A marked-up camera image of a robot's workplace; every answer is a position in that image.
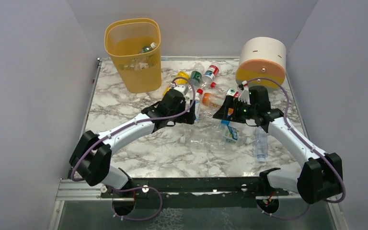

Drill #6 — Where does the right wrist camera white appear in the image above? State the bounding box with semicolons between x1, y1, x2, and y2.
238;80;250;104

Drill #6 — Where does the yellow juice bottle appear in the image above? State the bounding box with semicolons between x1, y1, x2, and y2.
163;71;190;96

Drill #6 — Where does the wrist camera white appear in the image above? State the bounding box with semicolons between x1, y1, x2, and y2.
238;80;250;104
171;84;188;96

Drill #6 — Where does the clear bottle bright blue label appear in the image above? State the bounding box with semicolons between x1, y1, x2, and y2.
200;112;245;134

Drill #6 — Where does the green tinted bottle green cap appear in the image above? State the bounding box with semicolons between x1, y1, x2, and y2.
118;61;150;71

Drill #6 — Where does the clear bottle blue label red cap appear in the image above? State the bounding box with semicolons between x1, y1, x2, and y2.
189;89;203;124

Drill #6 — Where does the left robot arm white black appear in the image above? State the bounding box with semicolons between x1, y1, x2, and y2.
69;89;196;190

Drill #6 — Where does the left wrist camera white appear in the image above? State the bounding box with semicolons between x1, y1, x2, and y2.
171;84;188;96

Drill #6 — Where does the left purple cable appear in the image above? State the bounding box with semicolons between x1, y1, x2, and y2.
70;77;197;221

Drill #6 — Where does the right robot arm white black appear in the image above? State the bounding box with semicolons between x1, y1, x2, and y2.
213;86;345;204

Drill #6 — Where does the orange drink bottle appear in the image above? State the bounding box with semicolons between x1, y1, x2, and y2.
202;92;225;108

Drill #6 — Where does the small clear bottle blue cap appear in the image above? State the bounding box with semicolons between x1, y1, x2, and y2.
255;127;268;163

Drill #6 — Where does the clear bottle blue green label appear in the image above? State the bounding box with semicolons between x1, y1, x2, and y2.
218;124;253;146

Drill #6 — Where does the white cylindrical container orange lid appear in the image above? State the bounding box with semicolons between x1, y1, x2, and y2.
235;37;287;92

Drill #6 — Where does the clear bottle dark green label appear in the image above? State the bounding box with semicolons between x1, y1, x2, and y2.
189;63;205;88

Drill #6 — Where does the black aluminium base frame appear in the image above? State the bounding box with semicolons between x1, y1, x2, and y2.
56;56;339;210

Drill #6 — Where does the clear bottle red white label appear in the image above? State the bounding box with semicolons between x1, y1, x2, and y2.
209;82;241;98

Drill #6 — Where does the clear unlabeled bottle white cap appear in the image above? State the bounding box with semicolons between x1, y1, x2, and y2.
179;135;227;151

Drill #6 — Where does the yellow plastic mesh bin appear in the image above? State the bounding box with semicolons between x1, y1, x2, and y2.
104;18;161;93

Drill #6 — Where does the clear bottle green white label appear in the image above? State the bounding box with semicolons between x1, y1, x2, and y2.
138;42;158;54

